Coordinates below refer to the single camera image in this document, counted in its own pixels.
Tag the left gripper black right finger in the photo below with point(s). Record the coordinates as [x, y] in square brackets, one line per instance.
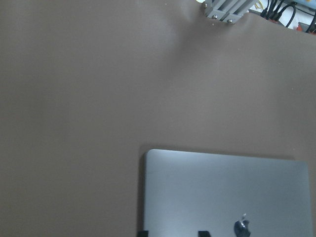
[204, 234]

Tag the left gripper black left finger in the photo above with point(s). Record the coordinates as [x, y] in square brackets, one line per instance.
[143, 233]

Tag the grey laptop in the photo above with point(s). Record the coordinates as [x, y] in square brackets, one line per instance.
[187, 192]

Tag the aluminium frame post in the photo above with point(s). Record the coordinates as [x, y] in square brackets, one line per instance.
[227, 11]

